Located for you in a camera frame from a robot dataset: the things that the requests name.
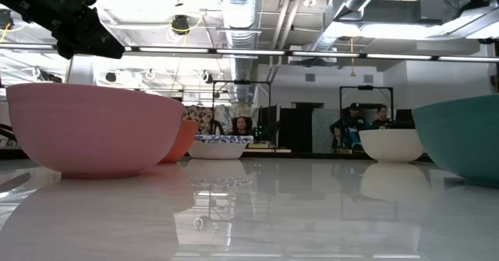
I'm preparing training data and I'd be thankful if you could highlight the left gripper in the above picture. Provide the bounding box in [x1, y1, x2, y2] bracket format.
[30, 0, 126, 60]

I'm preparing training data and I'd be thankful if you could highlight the pink bowl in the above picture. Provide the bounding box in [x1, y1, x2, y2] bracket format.
[5, 83, 186, 179]

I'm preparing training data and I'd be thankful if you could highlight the red bowl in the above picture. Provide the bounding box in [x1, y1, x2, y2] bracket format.
[159, 119, 199, 164]

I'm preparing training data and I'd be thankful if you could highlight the blue patterned white bowl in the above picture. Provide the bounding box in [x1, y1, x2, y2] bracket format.
[193, 136, 254, 142]
[194, 134, 254, 139]
[188, 138, 254, 160]

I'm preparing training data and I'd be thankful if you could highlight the plain white bowl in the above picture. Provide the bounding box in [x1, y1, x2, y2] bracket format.
[358, 128, 425, 164]

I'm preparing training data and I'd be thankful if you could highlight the green bowl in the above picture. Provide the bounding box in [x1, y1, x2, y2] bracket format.
[412, 93, 499, 188]

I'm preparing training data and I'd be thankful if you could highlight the long white light bar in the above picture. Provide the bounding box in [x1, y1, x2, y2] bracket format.
[0, 44, 499, 64]

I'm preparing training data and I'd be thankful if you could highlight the patterned fabric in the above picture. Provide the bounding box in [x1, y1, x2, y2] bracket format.
[182, 104, 235, 136]

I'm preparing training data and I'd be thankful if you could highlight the person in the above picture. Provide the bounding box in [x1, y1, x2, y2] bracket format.
[229, 115, 254, 136]
[370, 104, 395, 130]
[329, 102, 370, 153]

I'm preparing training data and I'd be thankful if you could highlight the black cabinet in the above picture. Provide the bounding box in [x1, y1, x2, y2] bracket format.
[278, 102, 325, 153]

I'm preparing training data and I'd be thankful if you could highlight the black monitor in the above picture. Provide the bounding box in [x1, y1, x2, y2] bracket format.
[394, 108, 416, 129]

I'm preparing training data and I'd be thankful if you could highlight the black ceiling cord reel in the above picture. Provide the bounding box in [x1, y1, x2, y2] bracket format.
[169, 13, 192, 36]

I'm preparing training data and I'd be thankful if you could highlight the black background rig frame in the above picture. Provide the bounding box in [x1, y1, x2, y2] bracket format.
[211, 79, 273, 153]
[338, 84, 395, 153]

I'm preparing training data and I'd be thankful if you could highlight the yellow hanging cord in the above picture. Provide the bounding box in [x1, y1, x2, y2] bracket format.
[349, 37, 358, 78]

